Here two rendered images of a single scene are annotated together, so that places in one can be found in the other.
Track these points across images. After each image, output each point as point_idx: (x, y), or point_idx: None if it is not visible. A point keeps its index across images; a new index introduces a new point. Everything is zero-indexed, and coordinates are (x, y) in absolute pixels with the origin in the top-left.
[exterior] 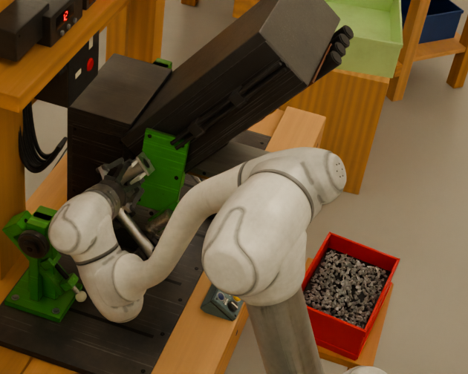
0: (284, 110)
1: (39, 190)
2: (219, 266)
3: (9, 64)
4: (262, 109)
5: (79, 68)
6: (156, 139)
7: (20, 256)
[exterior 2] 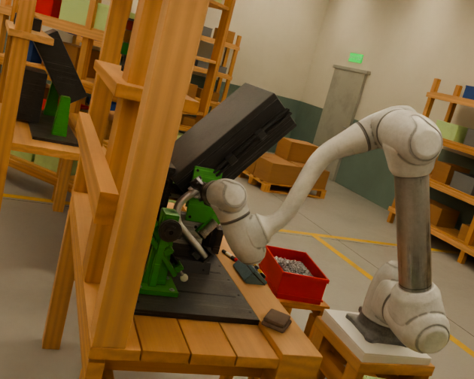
0: None
1: (81, 241)
2: (423, 140)
3: None
4: (270, 143)
5: None
6: (202, 172)
7: None
